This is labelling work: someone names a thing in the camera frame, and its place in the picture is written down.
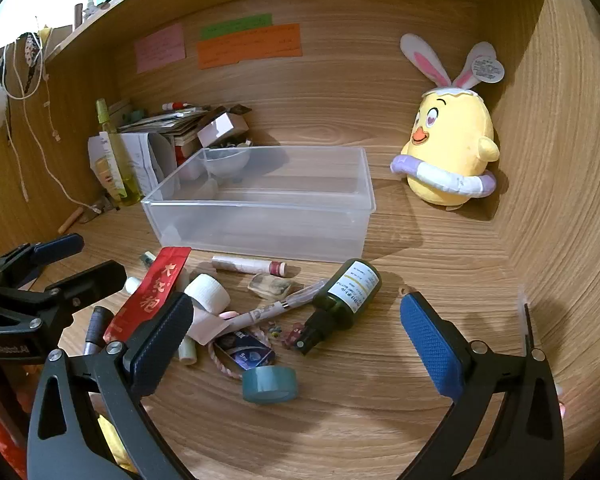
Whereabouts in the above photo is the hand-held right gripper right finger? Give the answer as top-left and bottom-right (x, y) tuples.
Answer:
(399, 290), (566, 480)

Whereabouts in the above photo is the dark cosmetic tube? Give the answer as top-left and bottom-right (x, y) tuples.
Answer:
(82, 305), (115, 356)

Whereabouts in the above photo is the white lip balm tube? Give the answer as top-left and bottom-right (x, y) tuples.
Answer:
(178, 334), (199, 365)

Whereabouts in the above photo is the green paper note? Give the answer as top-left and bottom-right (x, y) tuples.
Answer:
(199, 13), (273, 41)

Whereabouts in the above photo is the small red charm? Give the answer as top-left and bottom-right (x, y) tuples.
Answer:
(281, 326), (306, 350)

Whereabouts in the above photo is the dark green spray bottle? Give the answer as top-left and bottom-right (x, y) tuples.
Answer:
(296, 258), (382, 356)

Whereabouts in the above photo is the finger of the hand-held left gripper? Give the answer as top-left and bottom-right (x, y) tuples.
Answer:
(0, 260), (127, 341)
(0, 234), (85, 291)

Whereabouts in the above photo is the orange paper note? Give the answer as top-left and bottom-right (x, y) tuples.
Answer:
(196, 23), (303, 70)

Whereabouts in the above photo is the patterned hanging ribbon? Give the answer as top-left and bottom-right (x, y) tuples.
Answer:
(22, 32), (43, 96)

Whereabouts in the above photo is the red foil packet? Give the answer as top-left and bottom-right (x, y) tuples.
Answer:
(102, 246), (192, 346)

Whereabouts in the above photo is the white folded paper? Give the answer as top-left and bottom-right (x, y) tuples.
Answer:
(87, 131), (161, 196)

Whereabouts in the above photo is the small pink cardboard box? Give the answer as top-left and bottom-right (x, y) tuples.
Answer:
(196, 110), (248, 148)

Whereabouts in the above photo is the white tape roll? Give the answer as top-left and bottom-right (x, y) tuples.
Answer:
(185, 272), (231, 313)

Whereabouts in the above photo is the stack of papers and books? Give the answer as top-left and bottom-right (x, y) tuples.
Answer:
(117, 104), (216, 161)

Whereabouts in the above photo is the pink paper note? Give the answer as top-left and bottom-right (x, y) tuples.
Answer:
(134, 22), (187, 74)

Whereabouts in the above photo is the yellow chick plush toy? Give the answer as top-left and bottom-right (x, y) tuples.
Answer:
(390, 33), (506, 211)

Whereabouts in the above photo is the wooden stick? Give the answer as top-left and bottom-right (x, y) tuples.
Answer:
(60, 207), (87, 234)

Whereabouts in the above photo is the teal tape roll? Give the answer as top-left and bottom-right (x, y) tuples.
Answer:
(242, 365), (299, 404)

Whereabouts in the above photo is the white tube red cap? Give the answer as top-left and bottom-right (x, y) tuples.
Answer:
(211, 254), (288, 277)

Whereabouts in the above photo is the pink hair tie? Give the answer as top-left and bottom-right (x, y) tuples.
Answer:
(207, 327), (246, 381)

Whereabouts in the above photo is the clear plastic storage box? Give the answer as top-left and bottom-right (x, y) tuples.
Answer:
(141, 146), (377, 264)

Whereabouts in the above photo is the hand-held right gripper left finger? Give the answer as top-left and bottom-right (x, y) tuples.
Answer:
(26, 291), (201, 480)

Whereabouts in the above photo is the white cable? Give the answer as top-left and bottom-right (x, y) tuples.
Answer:
(0, 45), (98, 211)

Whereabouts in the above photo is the small horn-coloured block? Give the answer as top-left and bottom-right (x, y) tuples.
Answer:
(248, 274), (293, 302)

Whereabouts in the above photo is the blue foil packet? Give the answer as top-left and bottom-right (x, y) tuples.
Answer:
(214, 329), (277, 367)

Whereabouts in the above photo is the glass bowl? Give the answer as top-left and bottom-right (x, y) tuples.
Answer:
(202, 142), (253, 181)

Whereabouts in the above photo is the yellow green spray bottle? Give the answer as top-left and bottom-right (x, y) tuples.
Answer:
(95, 98), (142, 207)

